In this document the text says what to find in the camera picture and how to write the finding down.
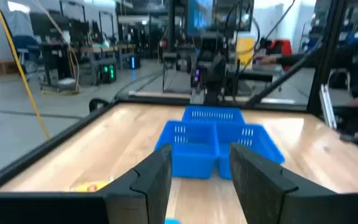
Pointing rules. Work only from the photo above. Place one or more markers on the yellow bin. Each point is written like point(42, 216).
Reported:
point(245, 49)

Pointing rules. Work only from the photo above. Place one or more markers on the wooden workbench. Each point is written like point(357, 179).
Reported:
point(104, 49)

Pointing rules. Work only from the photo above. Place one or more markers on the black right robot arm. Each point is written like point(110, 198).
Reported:
point(247, 77)

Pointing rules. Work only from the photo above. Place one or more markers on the monitor with blue screen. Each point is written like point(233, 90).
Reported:
point(199, 15)

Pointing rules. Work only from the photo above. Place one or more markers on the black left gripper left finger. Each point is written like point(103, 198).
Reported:
point(148, 193)

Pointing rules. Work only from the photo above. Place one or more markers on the black computer with blue light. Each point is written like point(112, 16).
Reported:
point(134, 62)

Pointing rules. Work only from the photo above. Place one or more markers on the black computer with green lights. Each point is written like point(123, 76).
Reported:
point(109, 73)

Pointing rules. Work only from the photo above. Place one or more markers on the blue office chair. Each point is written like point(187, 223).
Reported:
point(26, 46)

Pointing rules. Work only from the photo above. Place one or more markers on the black aluminium table frame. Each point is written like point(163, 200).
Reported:
point(325, 62)

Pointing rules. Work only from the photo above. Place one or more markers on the blue eraser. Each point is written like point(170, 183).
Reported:
point(172, 221)

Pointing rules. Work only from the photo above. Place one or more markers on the black equipment cart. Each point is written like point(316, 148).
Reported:
point(54, 62)

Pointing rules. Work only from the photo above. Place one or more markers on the silver aluminium bracket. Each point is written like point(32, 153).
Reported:
point(327, 105)

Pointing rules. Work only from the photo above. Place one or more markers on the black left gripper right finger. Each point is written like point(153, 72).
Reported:
point(259, 193)

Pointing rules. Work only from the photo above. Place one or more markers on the small blue plastic basket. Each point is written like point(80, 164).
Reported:
point(213, 115)

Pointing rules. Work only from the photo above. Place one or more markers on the large blue plastic basket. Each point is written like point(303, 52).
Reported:
point(194, 155)

